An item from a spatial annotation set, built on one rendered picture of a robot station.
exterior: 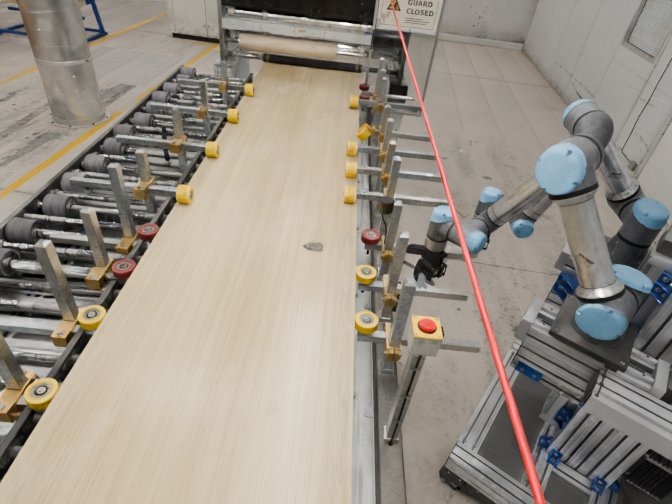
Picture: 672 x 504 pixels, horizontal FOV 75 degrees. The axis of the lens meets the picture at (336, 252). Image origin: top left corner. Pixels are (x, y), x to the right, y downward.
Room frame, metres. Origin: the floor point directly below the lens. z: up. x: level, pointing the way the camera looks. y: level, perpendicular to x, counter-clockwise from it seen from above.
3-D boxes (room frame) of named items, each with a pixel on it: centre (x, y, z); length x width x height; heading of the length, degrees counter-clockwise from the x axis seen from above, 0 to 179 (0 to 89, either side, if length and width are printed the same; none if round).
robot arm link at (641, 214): (1.42, -1.11, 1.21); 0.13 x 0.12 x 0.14; 179
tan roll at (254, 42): (3.84, 0.39, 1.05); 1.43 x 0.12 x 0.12; 92
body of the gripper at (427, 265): (1.24, -0.35, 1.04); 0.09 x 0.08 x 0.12; 37
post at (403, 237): (1.25, -0.23, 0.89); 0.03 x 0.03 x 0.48; 2
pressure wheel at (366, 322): (1.04, -0.13, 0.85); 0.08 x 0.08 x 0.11
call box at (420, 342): (0.74, -0.24, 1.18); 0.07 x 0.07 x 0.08; 2
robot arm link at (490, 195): (1.55, -0.59, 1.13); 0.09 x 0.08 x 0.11; 89
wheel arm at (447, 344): (1.04, -0.33, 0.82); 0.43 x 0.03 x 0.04; 92
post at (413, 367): (0.74, -0.24, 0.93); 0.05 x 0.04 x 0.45; 2
